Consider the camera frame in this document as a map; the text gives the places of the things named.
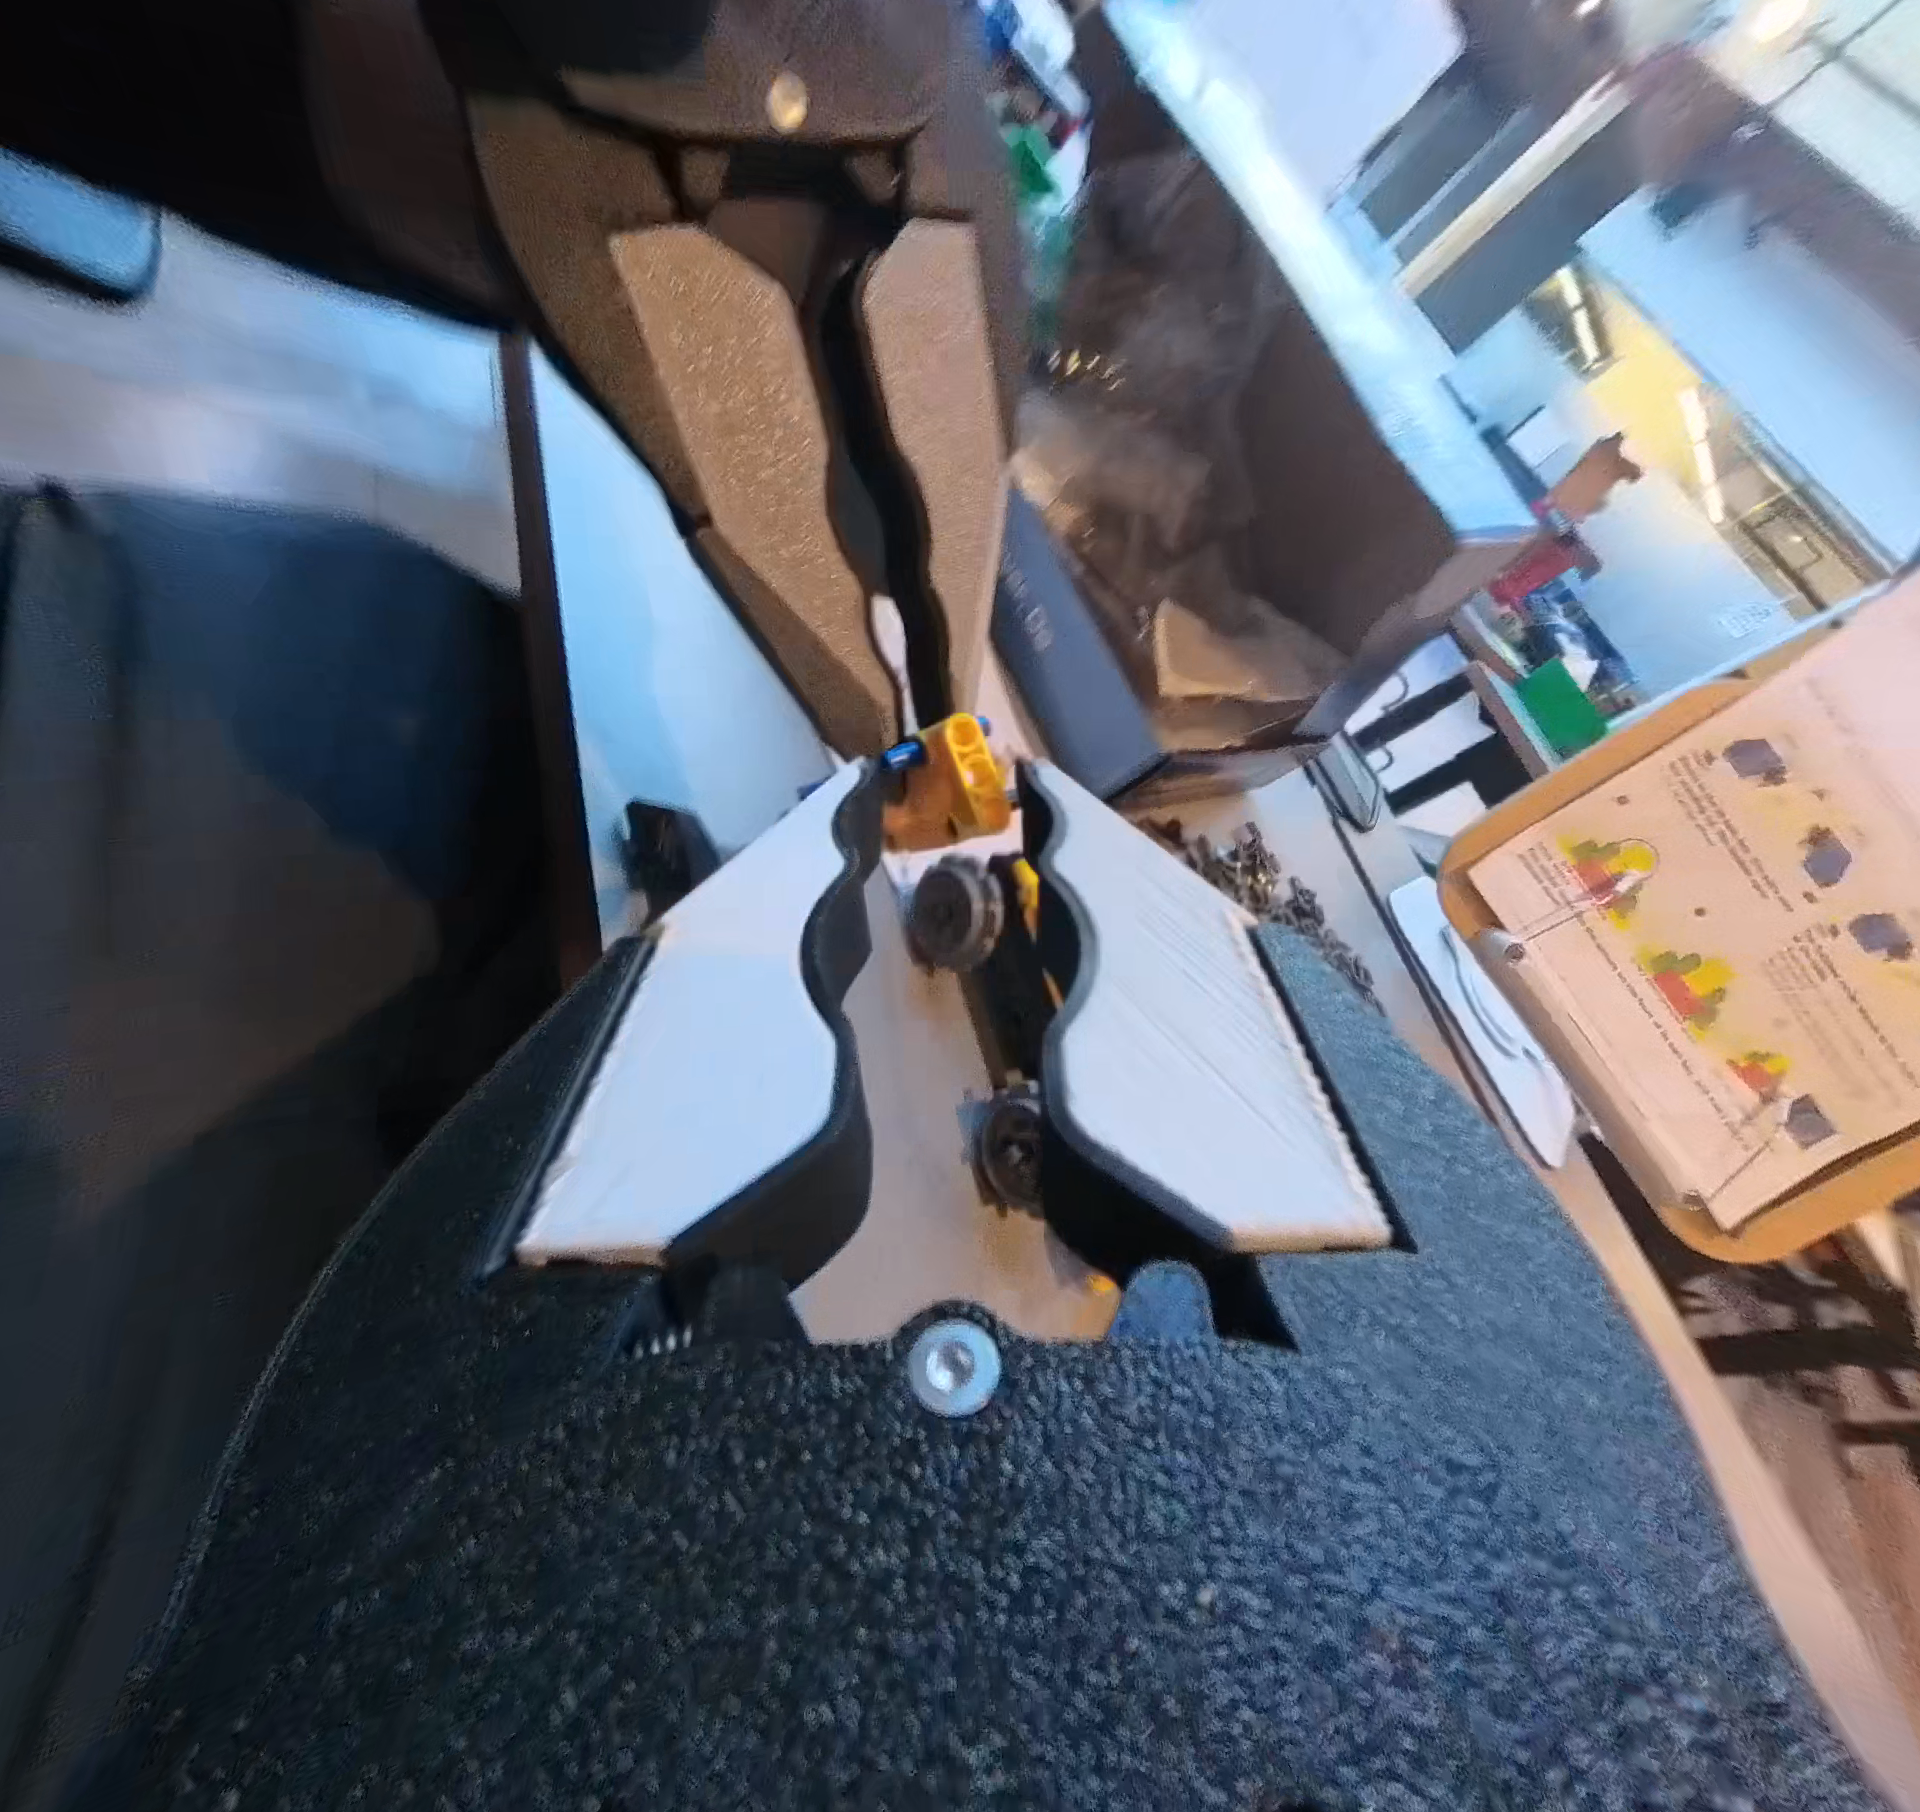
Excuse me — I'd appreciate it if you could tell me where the grey desk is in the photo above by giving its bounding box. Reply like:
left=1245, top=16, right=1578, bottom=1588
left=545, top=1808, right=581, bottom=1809
left=526, top=333, right=1920, bottom=1799

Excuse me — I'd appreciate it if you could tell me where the white plastic parts bag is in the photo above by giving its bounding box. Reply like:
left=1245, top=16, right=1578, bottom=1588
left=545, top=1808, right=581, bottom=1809
left=1148, top=597, right=1343, bottom=717

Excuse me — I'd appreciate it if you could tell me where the white rounded plastic object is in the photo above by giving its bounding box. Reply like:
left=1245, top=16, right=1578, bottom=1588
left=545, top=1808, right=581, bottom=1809
left=1387, top=875, right=1578, bottom=1168

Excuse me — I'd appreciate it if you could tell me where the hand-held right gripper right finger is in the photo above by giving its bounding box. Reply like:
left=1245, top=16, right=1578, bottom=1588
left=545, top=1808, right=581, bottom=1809
left=1017, top=760, right=1397, bottom=1282

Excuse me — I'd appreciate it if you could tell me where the yellow black brick vehicle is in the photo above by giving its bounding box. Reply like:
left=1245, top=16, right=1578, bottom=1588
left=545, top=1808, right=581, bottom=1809
left=904, top=851, right=1127, bottom=1304

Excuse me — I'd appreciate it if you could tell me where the wooden clipboard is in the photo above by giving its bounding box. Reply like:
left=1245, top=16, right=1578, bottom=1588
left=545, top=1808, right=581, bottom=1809
left=1441, top=611, right=1920, bottom=1264

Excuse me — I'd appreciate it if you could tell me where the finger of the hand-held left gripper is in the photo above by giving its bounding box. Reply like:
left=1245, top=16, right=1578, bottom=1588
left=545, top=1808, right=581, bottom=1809
left=610, top=221, right=909, bottom=762
left=848, top=218, right=1014, bottom=735

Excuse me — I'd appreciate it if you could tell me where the pile of loose brick pieces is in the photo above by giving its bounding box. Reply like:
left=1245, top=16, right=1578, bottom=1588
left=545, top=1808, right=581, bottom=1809
left=1139, top=813, right=1381, bottom=1010

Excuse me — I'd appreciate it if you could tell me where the blue cardboard box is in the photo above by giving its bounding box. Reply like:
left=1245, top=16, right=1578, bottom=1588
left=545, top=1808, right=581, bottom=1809
left=982, top=162, right=1554, bottom=810

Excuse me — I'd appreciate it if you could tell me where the yellow brick panel with pins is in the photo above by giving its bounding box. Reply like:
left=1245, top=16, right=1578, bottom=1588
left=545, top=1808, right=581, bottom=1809
left=876, top=714, right=1011, bottom=854

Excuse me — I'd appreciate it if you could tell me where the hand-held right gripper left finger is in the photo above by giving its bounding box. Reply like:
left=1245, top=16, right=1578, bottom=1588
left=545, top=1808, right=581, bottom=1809
left=514, top=760, right=885, bottom=1282

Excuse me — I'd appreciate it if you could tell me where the colour printed instruction sheet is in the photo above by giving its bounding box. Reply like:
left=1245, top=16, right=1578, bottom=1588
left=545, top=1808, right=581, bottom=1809
left=1468, top=626, right=1920, bottom=1229

